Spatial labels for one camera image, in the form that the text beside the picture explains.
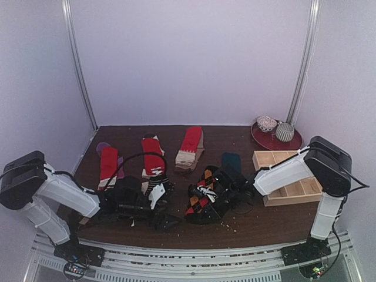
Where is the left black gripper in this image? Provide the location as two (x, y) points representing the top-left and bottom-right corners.
(118, 199), (183, 231)

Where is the black red yellow argyle sock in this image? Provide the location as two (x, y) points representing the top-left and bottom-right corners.
(184, 165), (222, 225)

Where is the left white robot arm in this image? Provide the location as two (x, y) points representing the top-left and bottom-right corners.
(1, 150), (180, 261)

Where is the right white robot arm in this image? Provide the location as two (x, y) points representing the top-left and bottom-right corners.
(184, 136), (352, 260)

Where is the dark green christmas sock pair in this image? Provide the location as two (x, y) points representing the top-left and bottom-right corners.
(221, 152), (241, 181)

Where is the red white patterned sock pair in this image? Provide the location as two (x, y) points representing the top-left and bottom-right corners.
(142, 133), (165, 194)

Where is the red beige sock pair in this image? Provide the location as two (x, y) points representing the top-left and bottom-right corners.
(174, 126), (204, 173)

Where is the red round plate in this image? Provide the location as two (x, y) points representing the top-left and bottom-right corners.
(250, 122), (303, 151)

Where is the white dotted bowl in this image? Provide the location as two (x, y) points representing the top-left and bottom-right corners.
(257, 116), (277, 133)

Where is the red purple sock pair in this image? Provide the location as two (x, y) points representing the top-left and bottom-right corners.
(96, 142), (123, 191)

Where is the wooden compartment tray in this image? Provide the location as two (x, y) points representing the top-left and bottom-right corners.
(253, 150), (322, 207)

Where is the grey striped cup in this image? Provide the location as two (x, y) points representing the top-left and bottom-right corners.
(276, 122), (295, 143)

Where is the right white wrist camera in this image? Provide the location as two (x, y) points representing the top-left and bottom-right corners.
(197, 186), (218, 203)

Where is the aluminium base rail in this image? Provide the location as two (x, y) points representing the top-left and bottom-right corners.
(21, 231), (365, 281)

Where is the left black cable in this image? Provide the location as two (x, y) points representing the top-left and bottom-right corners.
(102, 152), (168, 192)

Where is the black cable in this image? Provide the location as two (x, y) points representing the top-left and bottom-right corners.
(102, 152), (168, 192)
(318, 169), (370, 270)

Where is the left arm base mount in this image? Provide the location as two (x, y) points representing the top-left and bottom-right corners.
(52, 242), (105, 281)

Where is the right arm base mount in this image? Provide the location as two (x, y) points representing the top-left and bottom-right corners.
(281, 237), (331, 279)

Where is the right black cable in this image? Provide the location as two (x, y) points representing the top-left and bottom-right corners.
(318, 169), (370, 270)

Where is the right aluminium frame post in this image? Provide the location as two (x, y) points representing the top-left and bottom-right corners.
(286, 0), (321, 126)

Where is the aluminium frame post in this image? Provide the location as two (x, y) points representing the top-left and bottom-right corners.
(286, 0), (321, 126)
(62, 0), (99, 131)

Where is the left aluminium frame post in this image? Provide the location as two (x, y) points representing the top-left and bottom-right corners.
(62, 0), (99, 131)

